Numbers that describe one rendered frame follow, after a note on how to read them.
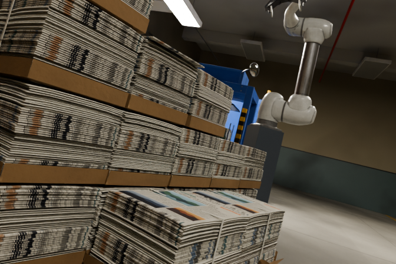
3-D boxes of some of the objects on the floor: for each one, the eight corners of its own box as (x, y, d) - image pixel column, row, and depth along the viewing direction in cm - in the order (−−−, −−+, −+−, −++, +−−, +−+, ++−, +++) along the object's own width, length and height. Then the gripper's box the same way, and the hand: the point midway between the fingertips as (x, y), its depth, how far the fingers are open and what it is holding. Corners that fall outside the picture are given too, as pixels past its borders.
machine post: (221, 220, 340) (254, 86, 351) (214, 217, 342) (247, 85, 354) (223, 218, 348) (255, 88, 360) (216, 216, 351) (247, 86, 362)
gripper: (309, -7, 162) (313, 13, 147) (261, 5, 170) (261, 23, 155) (307, -20, 157) (312, -2, 142) (258, -8, 165) (258, 10, 150)
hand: (285, 10), depth 149 cm, fingers open, 13 cm apart
